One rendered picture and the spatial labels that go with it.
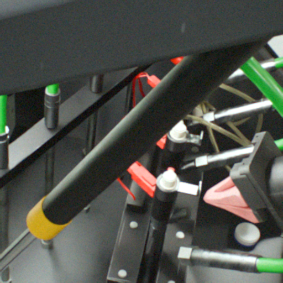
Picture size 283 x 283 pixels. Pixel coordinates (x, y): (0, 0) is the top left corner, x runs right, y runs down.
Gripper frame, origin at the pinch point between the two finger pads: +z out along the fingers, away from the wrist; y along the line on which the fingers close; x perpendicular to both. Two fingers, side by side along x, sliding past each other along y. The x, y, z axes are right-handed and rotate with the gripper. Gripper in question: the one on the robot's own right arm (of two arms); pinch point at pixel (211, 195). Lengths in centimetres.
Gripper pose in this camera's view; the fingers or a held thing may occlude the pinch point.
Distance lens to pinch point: 84.8
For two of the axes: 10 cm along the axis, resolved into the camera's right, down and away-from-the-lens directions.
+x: -4.2, 6.3, -6.5
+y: -5.3, -7.5, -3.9
